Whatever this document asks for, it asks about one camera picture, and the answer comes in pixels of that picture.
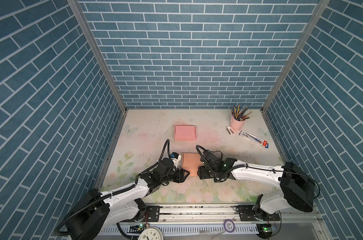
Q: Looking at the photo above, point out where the orange paper box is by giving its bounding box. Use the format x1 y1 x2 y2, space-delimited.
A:
182 153 204 177

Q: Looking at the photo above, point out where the pink paper box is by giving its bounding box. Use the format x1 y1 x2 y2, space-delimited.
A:
174 125 196 142

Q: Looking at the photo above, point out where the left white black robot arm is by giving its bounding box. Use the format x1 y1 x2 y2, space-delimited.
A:
54 158 190 240

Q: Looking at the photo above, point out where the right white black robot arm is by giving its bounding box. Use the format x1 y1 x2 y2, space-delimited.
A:
196 146 318 221

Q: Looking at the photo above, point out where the pink pencil cup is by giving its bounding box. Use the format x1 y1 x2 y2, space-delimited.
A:
229 116 246 132

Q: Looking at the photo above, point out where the white toothpaste tube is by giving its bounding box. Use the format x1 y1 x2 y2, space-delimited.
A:
239 130 269 149

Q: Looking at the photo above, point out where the purple tape roll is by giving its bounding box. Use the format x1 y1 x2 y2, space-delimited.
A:
223 219 235 233

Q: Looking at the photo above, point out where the coloured pencils bundle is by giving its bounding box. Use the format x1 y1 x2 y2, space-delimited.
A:
231 105 252 122

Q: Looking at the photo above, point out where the white round clock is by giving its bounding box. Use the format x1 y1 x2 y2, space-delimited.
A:
138 227 164 240

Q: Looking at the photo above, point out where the aluminium mounting rail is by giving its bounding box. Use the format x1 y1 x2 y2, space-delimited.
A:
73 202 323 226

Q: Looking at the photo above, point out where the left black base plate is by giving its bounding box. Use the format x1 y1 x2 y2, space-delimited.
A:
132 206 160 223

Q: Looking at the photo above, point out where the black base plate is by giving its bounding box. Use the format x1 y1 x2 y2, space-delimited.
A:
132 206 160 223
235 205 280 222

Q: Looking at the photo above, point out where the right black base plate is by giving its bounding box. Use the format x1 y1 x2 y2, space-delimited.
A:
235 205 280 222

